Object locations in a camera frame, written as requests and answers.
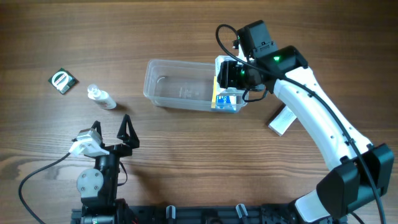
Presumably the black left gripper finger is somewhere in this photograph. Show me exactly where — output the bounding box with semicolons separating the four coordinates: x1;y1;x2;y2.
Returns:
91;121;103;144
117;114;140;149

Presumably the blue VapoDrops box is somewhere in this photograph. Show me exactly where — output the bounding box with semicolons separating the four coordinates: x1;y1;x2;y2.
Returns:
211;76;244;113

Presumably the green Zam-Buk ointment box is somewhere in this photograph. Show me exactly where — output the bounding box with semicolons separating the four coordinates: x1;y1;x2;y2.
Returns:
48;68;78;95

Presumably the white green medicine box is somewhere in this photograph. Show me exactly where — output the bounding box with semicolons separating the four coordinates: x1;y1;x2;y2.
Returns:
268;106;297;136

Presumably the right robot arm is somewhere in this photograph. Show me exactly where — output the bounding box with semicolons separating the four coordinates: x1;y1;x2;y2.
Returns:
216;20;394;223

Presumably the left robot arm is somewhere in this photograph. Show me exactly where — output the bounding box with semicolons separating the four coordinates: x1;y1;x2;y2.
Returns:
69;114;140;224

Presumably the clear plastic container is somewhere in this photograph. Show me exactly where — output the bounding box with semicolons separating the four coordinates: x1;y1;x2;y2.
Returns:
142;58;249;114

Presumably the white calamine lotion bottle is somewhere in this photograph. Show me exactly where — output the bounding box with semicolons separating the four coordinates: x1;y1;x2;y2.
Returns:
87;84;117;110

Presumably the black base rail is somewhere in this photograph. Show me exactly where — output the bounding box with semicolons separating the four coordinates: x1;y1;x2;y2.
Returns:
71;203;290;224

